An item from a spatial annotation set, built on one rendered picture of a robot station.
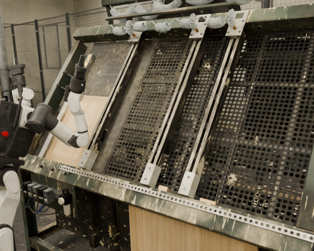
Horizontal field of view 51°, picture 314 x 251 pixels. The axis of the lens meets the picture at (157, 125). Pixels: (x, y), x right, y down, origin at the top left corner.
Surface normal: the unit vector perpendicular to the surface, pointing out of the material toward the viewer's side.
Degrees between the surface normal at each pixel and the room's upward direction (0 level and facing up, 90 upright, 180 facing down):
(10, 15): 90
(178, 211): 52
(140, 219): 90
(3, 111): 90
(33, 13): 90
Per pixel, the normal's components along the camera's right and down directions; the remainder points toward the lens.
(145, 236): -0.60, 0.19
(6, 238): 0.80, 0.11
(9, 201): 0.61, 0.49
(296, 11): -0.49, -0.44
